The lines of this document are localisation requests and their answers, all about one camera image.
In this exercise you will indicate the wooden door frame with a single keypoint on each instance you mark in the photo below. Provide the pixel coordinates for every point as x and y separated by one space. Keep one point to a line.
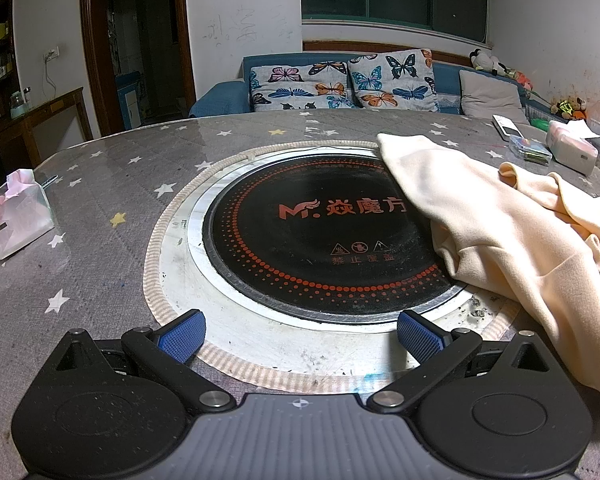
92 60

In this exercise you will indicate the white wall socket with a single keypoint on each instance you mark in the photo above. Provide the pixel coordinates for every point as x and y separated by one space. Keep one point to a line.
52 54

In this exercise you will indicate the green plastic item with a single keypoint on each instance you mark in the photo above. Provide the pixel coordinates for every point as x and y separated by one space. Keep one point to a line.
539 123

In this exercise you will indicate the white remote control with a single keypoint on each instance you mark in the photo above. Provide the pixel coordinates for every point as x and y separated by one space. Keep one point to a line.
507 127

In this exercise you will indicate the cream garment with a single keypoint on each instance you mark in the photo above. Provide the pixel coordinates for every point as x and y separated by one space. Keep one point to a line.
505 220

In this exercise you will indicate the pink tissue pack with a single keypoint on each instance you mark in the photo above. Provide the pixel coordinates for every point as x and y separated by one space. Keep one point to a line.
20 220

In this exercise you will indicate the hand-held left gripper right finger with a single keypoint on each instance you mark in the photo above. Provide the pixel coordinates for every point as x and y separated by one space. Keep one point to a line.
420 334

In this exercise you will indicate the butterfly print pillow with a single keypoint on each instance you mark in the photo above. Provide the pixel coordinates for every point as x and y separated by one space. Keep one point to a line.
395 80
300 85

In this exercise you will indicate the blue sofa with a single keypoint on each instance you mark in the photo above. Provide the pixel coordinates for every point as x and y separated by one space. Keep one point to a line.
220 97

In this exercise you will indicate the white tissue box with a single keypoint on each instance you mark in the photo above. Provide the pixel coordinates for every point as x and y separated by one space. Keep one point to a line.
575 152

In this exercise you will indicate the yellow and black plush toy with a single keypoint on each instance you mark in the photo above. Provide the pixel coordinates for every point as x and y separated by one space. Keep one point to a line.
567 107

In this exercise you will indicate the grey cushion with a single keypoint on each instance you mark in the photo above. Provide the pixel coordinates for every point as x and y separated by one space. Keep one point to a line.
490 97

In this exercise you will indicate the wooden side table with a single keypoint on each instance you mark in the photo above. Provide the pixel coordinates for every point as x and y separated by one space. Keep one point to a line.
40 115

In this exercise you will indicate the orange plush toy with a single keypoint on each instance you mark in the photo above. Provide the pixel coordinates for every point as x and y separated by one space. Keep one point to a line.
522 81

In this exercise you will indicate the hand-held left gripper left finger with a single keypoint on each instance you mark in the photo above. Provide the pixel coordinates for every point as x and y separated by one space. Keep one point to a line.
182 334

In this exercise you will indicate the clear bottle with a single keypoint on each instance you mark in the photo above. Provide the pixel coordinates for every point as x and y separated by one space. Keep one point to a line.
18 106

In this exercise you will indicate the black and white plush toy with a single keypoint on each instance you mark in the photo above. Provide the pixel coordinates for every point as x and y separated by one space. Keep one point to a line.
485 62

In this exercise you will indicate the grey star tablecloth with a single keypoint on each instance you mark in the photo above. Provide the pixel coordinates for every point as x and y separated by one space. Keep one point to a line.
105 185

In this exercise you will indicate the black round induction cooktop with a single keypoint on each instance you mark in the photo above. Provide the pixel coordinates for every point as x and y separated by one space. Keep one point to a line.
305 245

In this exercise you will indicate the clear box of colourful items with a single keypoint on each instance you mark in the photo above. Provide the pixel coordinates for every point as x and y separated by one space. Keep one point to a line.
530 150

